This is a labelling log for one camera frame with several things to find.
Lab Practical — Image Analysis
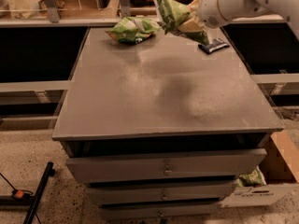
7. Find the orange cable clip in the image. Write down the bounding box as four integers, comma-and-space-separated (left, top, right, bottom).
12, 189, 24, 200

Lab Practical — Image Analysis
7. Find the green jalapeno chip bag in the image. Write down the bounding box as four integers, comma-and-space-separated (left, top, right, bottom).
154, 0, 210, 45

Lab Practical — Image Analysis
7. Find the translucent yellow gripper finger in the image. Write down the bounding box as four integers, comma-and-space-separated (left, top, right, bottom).
178, 17, 206, 33

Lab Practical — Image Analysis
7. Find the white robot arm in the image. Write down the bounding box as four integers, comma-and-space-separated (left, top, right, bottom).
178, 0, 299, 38

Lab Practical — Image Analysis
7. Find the black metal stand leg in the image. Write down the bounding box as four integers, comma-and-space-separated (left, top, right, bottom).
23, 161, 55, 224

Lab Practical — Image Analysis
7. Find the grey drawer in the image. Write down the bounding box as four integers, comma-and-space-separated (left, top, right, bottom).
86, 180, 236, 205
100, 202, 221, 220
66, 148, 266, 183

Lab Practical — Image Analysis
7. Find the middle grey drawer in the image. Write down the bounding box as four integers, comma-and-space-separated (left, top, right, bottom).
86, 180, 236, 205

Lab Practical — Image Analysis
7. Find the green bag in box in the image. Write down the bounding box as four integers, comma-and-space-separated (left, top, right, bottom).
237, 167, 266, 187

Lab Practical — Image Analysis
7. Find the green rice chip bag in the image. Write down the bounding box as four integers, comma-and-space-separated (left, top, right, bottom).
106, 17, 160, 44

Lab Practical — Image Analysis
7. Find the cardboard box on floor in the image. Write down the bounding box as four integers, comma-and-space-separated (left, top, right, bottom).
222, 131, 299, 207

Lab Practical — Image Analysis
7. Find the grey drawer cabinet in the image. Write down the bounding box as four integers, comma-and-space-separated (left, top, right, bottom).
52, 28, 283, 211

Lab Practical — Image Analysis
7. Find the top grey drawer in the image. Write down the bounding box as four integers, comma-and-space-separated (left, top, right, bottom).
66, 148, 266, 183

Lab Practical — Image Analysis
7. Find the bottom grey drawer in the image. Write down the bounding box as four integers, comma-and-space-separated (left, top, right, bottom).
100, 202, 221, 220

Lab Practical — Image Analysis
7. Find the dark blue snack packet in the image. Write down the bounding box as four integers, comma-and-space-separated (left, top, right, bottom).
198, 38, 230, 54

